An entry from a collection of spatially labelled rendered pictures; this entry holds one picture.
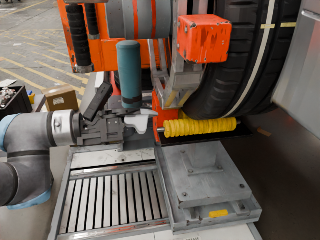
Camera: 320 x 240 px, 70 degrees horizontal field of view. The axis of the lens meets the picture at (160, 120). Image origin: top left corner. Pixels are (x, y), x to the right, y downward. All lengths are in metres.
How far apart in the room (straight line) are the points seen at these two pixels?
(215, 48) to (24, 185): 0.47
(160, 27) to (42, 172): 0.48
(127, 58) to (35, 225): 0.85
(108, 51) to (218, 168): 0.77
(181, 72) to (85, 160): 0.95
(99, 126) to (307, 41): 0.46
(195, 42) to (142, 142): 1.05
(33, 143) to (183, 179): 0.61
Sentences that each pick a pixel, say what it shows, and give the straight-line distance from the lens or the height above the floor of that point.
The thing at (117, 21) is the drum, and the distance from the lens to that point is 0.68.
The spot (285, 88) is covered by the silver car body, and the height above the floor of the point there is 0.79.
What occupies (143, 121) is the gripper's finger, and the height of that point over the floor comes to 0.63.
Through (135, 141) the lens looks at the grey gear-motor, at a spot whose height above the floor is 0.09.
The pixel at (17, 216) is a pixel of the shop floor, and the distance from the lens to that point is 1.33.
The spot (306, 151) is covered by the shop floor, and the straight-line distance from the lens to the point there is 1.73.
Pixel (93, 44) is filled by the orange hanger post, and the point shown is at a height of 0.66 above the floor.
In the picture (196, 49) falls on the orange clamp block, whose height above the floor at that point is 0.84.
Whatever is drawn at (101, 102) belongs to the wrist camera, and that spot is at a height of 0.67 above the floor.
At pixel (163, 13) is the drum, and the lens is 0.69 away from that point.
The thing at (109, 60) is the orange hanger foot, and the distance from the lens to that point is 1.23.
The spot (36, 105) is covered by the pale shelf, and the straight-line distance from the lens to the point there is 1.17.
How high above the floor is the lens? 0.95
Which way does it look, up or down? 33 degrees down
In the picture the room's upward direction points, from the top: straight up
